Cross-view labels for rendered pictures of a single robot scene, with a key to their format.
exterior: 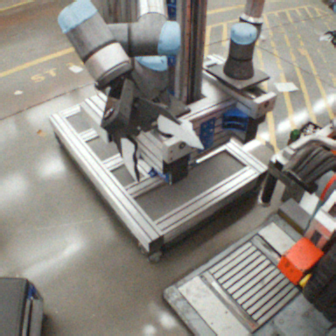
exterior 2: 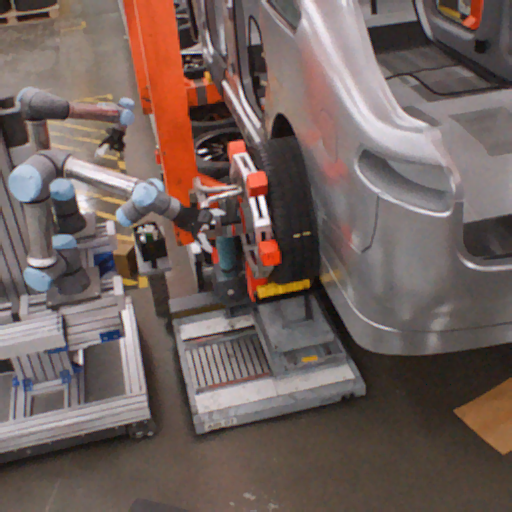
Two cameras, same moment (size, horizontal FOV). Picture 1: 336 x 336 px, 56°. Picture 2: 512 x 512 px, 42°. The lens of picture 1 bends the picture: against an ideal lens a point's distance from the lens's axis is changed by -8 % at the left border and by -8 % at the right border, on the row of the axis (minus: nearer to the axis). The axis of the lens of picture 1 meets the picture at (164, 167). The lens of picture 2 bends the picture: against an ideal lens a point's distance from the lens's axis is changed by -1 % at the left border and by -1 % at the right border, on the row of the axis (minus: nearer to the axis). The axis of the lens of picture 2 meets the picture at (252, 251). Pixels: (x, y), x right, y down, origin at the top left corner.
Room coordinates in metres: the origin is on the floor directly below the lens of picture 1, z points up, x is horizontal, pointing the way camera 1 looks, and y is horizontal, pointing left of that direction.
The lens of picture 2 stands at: (-0.55, 1.80, 2.43)
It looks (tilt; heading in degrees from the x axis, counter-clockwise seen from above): 33 degrees down; 296
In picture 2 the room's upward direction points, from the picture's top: 6 degrees counter-clockwise
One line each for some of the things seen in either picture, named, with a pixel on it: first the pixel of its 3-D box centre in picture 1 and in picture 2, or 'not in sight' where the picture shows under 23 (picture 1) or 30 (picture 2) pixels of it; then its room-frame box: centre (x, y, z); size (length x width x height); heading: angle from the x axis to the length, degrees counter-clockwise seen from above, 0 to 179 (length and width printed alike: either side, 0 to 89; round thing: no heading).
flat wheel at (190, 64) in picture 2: not in sight; (188, 72); (2.53, -3.60, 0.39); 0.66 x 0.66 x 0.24
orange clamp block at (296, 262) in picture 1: (299, 260); (268, 253); (0.41, -0.35, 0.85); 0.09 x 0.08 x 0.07; 126
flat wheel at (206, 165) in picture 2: not in sight; (232, 161); (1.35, -1.97, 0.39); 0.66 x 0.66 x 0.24
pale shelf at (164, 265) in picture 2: not in sight; (151, 250); (1.30, -0.77, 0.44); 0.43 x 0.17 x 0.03; 126
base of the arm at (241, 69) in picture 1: (239, 62); (68, 217); (1.43, -0.35, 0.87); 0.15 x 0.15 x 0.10
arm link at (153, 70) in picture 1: (149, 68); (62, 253); (1.14, 0.05, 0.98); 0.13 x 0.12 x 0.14; 94
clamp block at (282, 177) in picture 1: (284, 169); (211, 229); (0.67, -0.35, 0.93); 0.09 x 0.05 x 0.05; 36
